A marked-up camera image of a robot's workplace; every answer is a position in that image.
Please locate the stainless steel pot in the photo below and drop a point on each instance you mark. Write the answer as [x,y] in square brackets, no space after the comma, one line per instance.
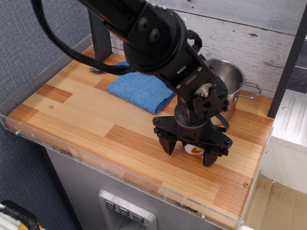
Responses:
[234,79]

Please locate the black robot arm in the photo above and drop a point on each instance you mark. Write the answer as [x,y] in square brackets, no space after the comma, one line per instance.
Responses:
[156,43]

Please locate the fork with blue handle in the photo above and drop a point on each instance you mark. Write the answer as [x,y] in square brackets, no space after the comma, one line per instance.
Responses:
[97,71]

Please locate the white toy sink unit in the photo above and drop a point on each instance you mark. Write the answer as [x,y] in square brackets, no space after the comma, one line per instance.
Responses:
[285,157]

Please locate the black left frame post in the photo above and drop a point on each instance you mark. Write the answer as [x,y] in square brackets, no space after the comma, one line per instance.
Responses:
[100,37]

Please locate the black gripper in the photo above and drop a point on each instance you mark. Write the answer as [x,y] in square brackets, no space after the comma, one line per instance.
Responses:
[204,134]

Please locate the plush sushi roll toy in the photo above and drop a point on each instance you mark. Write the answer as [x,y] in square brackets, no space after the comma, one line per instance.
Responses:
[193,150]

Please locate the blue folded towel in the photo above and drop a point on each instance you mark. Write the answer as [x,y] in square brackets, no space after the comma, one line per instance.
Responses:
[145,91]

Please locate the clear acrylic table guard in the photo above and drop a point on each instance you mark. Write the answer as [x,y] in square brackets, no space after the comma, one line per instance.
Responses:
[72,113]

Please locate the yellow object at corner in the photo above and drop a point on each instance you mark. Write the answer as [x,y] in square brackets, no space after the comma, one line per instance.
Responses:
[24,226]

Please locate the black frame post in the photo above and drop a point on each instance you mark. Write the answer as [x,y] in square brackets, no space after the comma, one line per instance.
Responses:
[100,37]
[289,66]

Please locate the grey cabinet with dispenser panel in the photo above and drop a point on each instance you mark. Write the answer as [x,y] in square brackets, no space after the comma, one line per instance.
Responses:
[102,202]

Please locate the black right frame post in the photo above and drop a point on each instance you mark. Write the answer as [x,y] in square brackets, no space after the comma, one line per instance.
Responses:
[289,66]

